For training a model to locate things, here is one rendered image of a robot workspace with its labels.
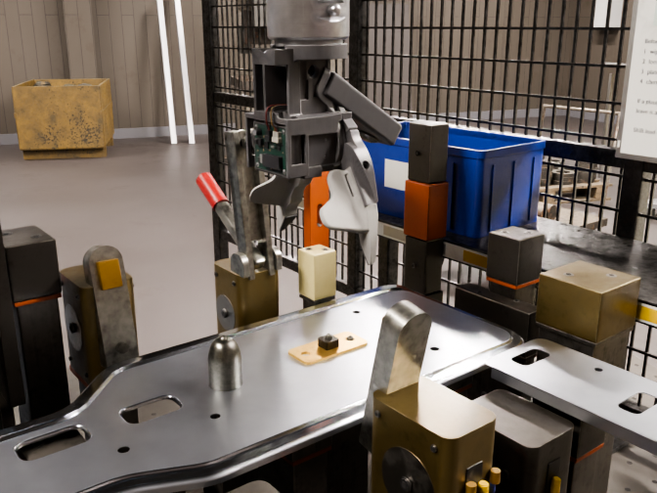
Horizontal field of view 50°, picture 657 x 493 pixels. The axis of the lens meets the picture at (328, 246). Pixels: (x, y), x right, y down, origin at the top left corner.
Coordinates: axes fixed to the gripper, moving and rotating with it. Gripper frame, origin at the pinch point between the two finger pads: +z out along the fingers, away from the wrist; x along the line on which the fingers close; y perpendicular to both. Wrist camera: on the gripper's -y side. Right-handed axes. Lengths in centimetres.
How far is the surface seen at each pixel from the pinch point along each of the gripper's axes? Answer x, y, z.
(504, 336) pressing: 9.7, -17.1, 11.6
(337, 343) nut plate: 0.9, -0.5, 10.7
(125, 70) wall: -792, -307, 33
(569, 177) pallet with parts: -263, -444, 96
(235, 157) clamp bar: -14.9, 1.7, -7.2
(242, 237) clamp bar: -13.9, 1.8, 1.9
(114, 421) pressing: 0.1, 23.8, 11.2
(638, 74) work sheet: 1, -54, -15
